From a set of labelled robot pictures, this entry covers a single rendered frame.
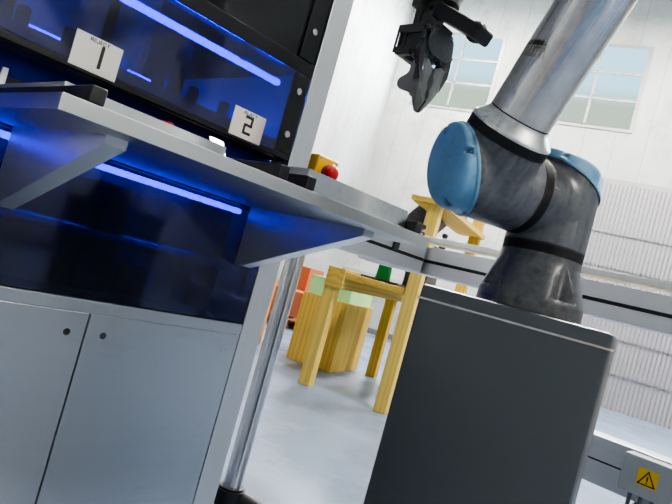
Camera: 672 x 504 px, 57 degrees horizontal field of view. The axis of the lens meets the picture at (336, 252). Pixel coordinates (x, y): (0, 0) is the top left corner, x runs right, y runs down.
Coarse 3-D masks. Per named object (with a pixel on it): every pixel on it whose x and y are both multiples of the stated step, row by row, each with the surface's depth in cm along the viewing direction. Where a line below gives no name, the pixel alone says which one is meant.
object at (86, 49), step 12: (84, 36) 105; (72, 48) 104; (84, 48) 106; (96, 48) 107; (108, 48) 109; (72, 60) 105; (84, 60) 106; (96, 60) 107; (108, 60) 109; (120, 60) 110; (96, 72) 108; (108, 72) 109
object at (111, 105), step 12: (0, 84) 97; (12, 84) 94; (24, 84) 90; (36, 84) 87; (48, 84) 84; (60, 84) 81; (72, 84) 80; (108, 108) 84; (120, 108) 85; (144, 120) 88; (156, 120) 89; (168, 132) 91; (180, 132) 92; (204, 144) 96; (216, 144) 97
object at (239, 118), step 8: (240, 112) 130; (248, 112) 131; (232, 120) 129; (240, 120) 130; (248, 120) 132; (256, 120) 133; (264, 120) 135; (232, 128) 129; (240, 128) 131; (248, 128) 132; (256, 128) 133; (240, 136) 131; (248, 136) 132; (256, 136) 134; (256, 144) 134
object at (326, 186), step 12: (300, 168) 98; (324, 180) 99; (336, 180) 101; (324, 192) 99; (336, 192) 101; (348, 192) 103; (360, 192) 105; (348, 204) 104; (360, 204) 106; (372, 204) 108; (384, 204) 110; (384, 216) 110; (396, 216) 113
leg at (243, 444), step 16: (304, 256) 170; (288, 272) 168; (288, 288) 168; (288, 304) 169; (272, 320) 168; (272, 336) 168; (272, 352) 168; (256, 368) 169; (272, 368) 169; (256, 384) 168; (256, 400) 167; (256, 416) 168; (240, 432) 168; (240, 448) 167; (240, 464) 167; (224, 480) 168; (240, 480) 168
